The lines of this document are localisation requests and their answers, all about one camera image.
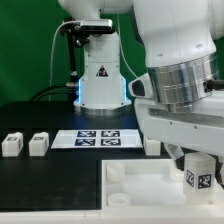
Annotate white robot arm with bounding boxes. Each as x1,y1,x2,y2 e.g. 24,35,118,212
58,0,224,185

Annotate white square table top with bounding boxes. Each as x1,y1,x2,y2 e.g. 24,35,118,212
102,159,214,208

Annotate camera on black mount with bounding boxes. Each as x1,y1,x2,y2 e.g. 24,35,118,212
59,17,115,82

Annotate black base cables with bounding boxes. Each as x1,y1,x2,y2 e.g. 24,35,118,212
28,81,81,102

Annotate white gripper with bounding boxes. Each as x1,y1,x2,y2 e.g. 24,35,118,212
134,96,224,186

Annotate white sheet with markers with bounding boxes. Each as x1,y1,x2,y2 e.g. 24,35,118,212
51,129,142,149

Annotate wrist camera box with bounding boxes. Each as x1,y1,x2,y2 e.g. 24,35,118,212
128,73,153,99

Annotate grey camera cable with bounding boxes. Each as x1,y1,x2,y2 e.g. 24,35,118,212
48,20,73,102

